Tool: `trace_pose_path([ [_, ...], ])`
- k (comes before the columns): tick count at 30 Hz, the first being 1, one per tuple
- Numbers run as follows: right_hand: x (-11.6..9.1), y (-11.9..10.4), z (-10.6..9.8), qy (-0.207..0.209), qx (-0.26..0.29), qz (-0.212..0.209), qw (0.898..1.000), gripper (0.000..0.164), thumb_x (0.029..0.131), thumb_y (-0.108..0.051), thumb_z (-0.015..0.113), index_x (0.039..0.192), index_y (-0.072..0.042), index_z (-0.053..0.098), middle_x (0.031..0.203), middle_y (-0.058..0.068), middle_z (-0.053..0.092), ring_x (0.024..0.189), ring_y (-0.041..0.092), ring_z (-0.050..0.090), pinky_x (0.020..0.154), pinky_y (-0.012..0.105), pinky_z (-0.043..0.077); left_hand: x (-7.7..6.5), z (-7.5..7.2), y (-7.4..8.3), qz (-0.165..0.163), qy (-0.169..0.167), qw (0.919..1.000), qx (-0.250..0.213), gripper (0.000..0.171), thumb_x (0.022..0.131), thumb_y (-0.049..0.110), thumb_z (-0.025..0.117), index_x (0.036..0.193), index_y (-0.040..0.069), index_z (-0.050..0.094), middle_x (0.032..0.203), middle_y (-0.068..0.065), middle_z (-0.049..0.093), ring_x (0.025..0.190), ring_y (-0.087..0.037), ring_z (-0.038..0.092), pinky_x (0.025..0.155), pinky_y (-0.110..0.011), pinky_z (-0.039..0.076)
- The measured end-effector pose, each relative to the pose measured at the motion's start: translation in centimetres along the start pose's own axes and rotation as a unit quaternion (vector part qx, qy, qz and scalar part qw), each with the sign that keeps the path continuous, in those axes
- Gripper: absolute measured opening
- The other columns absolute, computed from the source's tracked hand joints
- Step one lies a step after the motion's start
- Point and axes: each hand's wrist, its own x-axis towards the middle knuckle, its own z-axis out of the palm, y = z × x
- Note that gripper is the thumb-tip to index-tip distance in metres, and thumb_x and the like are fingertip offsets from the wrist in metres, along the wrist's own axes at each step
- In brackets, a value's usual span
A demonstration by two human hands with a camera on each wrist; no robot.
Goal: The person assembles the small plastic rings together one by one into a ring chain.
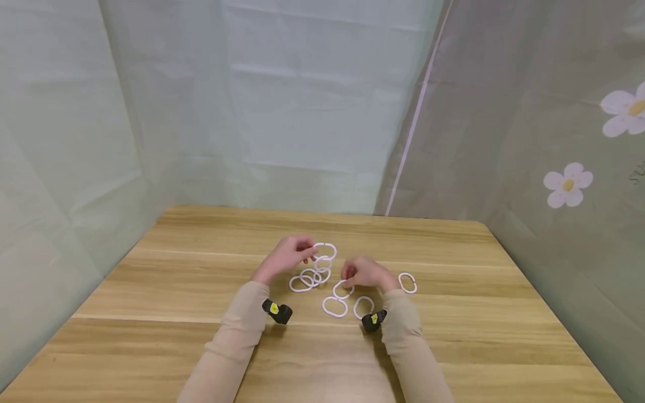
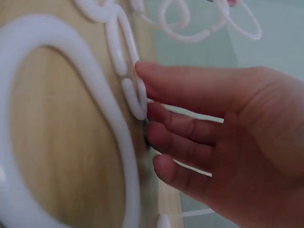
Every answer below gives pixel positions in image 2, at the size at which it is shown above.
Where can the person's right hand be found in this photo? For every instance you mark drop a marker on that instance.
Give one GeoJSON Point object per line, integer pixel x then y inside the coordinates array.
{"type": "Point", "coordinates": [249, 142]}

